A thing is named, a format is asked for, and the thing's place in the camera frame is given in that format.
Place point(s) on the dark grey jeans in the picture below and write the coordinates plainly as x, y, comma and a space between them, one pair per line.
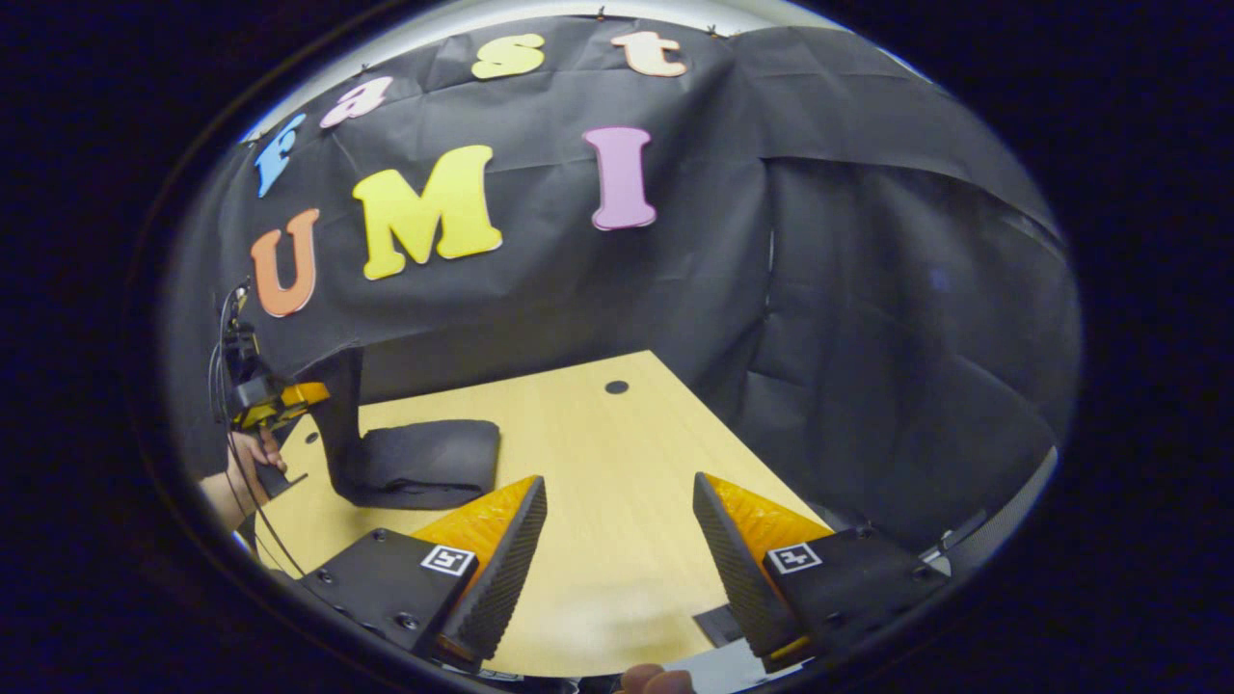
424, 463

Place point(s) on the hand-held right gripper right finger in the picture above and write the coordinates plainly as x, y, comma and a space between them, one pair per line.
737, 578

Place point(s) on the black backdrop cloth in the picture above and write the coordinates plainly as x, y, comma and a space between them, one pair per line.
675, 289

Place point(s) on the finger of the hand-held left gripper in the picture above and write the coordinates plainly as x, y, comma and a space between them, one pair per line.
307, 393
275, 416

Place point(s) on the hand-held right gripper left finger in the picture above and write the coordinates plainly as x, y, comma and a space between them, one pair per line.
501, 578

